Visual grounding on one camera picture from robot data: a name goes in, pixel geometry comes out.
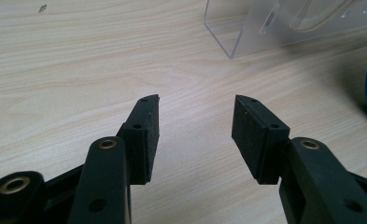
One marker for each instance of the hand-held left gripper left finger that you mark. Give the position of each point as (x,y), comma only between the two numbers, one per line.
(142,149)

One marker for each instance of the small grey scrap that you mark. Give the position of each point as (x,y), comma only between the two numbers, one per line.
(42,8)

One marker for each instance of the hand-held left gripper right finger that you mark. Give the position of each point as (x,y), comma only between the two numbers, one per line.
(256,143)

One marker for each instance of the clear acrylic divider rack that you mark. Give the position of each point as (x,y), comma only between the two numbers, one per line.
(265,37)

